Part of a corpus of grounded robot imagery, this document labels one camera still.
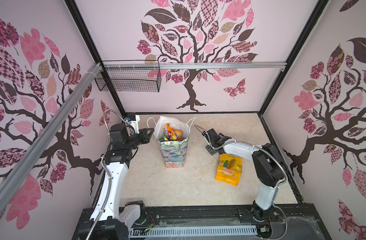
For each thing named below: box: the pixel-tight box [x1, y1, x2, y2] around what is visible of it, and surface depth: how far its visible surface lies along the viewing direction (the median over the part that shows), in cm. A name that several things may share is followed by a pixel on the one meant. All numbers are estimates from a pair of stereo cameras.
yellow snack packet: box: [216, 153, 243, 187], surface depth 86 cm
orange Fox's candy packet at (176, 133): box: [166, 123, 182, 141], surface depth 88 cm
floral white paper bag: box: [146, 115, 197, 169], surface depth 83 cm
